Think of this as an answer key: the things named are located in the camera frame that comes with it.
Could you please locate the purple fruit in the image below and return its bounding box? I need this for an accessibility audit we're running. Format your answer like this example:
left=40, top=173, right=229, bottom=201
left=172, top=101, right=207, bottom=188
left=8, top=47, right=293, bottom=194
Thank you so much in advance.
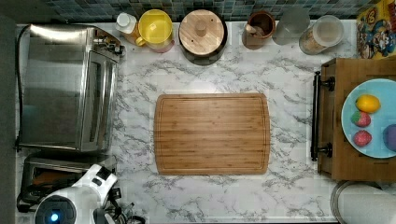
left=383, top=124, right=396, bottom=151

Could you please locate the upper red strawberry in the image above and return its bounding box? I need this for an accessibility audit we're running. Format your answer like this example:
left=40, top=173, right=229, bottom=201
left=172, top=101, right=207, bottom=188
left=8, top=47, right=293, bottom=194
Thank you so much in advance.
left=351, top=111, right=371, bottom=127

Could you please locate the stainless steel two-slot toaster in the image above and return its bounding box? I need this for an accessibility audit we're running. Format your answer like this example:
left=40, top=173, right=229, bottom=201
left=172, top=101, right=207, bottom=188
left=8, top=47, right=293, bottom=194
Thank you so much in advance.
left=17, top=152, right=117, bottom=213

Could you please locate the light blue plate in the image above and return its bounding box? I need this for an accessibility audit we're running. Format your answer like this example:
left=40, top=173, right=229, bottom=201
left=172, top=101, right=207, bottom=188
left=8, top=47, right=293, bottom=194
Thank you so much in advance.
left=341, top=78, right=395, bottom=159

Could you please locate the bamboo cutting board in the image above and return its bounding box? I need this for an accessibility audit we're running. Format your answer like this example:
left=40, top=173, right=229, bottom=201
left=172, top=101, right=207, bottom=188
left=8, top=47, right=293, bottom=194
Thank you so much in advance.
left=153, top=93, right=271, bottom=175

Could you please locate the grey frosted cup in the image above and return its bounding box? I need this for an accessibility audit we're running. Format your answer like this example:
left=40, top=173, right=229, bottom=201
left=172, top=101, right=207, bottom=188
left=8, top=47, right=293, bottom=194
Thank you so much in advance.
left=273, top=7, right=310, bottom=45

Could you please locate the yellow lid pitcher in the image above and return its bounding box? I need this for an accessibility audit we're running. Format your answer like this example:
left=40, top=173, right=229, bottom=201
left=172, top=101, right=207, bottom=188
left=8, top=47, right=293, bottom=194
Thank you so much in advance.
left=135, top=9, right=174, bottom=53

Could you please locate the wooden tray black handle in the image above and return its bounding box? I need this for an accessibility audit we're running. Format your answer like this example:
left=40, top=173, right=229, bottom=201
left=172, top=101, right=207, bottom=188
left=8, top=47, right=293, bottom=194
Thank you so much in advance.
left=310, top=58, right=396, bottom=182

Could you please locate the yellow lemon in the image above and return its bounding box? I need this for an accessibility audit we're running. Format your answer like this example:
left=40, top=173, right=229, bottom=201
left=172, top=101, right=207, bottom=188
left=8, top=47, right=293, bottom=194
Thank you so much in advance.
left=356, top=94, right=381, bottom=113

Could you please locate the bread slice in toaster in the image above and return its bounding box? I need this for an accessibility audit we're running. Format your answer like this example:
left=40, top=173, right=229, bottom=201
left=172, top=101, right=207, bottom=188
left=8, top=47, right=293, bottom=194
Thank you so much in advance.
left=32, top=171, right=78, bottom=185

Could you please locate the clear cereal container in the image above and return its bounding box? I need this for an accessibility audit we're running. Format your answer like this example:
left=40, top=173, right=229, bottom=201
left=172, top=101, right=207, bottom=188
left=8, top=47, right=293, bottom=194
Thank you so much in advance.
left=299, top=15, right=344, bottom=55

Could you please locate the colourful cereal box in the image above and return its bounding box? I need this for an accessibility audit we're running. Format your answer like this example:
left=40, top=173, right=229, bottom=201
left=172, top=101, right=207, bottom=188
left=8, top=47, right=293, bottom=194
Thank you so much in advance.
left=357, top=0, right=396, bottom=60

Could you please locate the stainless steel toaster oven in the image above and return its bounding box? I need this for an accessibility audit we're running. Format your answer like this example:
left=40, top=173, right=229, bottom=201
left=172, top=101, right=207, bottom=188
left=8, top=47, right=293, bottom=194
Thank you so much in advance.
left=17, top=24, right=124, bottom=153

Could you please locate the red strawberry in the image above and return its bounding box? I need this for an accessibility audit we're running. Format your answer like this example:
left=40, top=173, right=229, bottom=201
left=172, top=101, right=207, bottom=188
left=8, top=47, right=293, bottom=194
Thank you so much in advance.
left=353, top=130, right=372, bottom=147
left=351, top=111, right=371, bottom=127

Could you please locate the white cap juice bottle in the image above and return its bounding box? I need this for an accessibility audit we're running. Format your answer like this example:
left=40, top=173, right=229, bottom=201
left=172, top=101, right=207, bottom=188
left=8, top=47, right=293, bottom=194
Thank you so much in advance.
left=116, top=13, right=137, bottom=44

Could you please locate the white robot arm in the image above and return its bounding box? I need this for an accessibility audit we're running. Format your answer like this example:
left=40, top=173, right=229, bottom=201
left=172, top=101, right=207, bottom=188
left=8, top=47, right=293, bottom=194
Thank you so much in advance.
left=17, top=164, right=146, bottom=224

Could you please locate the lower red strawberry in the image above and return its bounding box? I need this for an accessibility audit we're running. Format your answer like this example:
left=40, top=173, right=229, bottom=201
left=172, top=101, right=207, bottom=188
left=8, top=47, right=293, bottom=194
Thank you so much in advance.
left=353, top=130, right=372, bottom=147

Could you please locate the black pot wooden lid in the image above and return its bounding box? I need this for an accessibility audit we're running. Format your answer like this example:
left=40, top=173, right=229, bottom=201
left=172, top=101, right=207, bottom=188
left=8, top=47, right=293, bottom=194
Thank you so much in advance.
left=178, top=9, right=228, bottom=65

